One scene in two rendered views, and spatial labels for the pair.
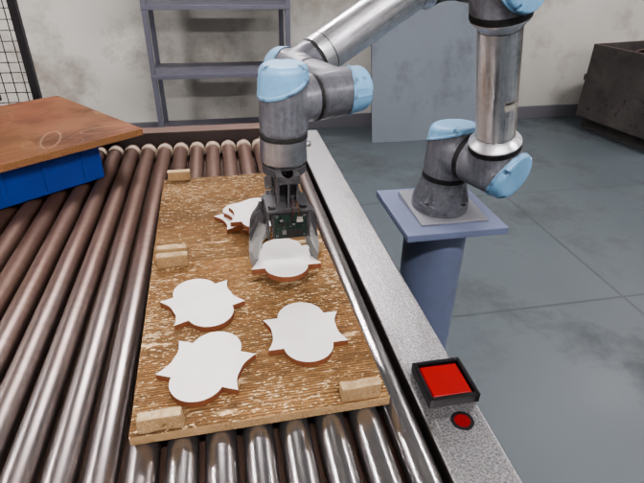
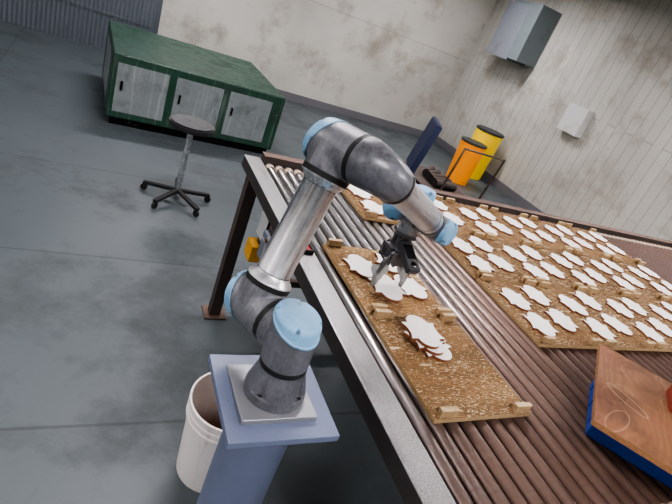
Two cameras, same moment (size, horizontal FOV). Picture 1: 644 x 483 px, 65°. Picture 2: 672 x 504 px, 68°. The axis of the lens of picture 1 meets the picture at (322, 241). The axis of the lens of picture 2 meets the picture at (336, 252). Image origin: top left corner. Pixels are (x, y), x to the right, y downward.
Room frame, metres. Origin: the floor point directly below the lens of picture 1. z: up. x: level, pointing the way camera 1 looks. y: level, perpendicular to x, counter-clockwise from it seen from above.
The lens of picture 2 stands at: (2.10, -0.61, 1.74)
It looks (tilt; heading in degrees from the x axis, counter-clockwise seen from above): 26 degrees down; 160
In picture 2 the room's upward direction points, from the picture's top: 22 degrees clockwise
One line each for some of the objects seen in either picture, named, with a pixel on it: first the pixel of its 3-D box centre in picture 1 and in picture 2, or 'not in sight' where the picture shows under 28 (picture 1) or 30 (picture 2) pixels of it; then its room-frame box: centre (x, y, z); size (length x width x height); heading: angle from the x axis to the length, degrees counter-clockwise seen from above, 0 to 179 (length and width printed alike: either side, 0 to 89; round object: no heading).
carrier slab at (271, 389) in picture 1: (251, 323); (384, 280); (0.66, 0.12, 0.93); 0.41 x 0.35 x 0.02; 13
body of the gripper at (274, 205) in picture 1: (285, 197); (398, 246); (0.76, 0.06, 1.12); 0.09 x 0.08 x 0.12; 12
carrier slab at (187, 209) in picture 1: (235, 212); (444, 363); (1.07, 0.21, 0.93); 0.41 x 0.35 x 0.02; 12
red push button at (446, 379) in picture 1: (444, 382); not in sight; (0.54, -0.19, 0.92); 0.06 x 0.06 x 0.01; 12
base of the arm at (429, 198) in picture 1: (442, 187); (279, 374); (1.23, -0.32, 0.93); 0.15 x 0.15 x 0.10
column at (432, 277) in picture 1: (420, 331); (228, 502); (1.23, -0.31, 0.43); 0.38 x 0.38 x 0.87; 12
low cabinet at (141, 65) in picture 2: not in sight; (188, 88); (-3.62, -0.85, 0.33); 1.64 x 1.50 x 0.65; 104
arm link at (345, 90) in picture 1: (330, 89); (405, 209); (0.84, -0.01, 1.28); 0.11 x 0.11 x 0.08; 36
